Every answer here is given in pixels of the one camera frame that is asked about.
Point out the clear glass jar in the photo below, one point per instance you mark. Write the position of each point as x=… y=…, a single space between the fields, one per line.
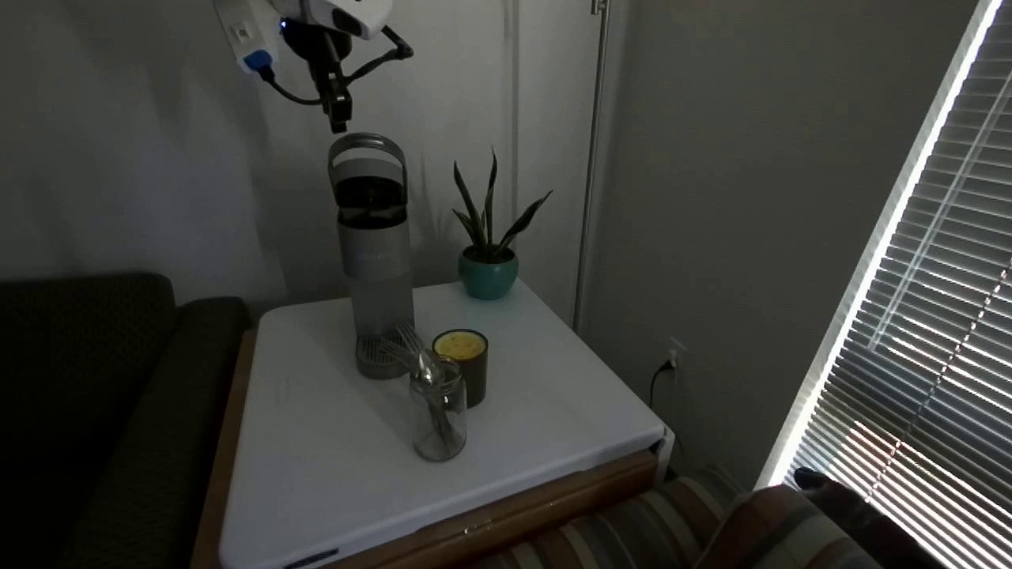
x=442 y=401

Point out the snake plant in teal pot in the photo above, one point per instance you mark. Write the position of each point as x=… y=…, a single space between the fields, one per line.
x=489 y=265

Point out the window blinds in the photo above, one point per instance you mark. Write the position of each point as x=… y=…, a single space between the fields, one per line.
x=908 y=392

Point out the grey coffee maker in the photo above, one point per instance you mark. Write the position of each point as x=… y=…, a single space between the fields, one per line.
x=372 y=189

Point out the dark armchair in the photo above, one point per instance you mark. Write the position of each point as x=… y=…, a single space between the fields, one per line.
x=112 y=398

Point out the striped sofa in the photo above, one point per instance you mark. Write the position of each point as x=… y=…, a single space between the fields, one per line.
x=704 y=523

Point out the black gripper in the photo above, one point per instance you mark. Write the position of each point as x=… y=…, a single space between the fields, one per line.
x=322 y=50

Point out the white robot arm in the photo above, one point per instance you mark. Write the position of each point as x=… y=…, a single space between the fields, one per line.
x=255 y=35

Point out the dark candle jar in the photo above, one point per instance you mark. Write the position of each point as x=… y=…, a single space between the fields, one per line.
x=464 y=347

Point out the wall outlet with plug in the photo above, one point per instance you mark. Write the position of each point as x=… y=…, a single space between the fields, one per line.
x=669 y=368

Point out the white board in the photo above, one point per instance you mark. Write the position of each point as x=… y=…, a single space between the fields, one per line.
x=325 y=458

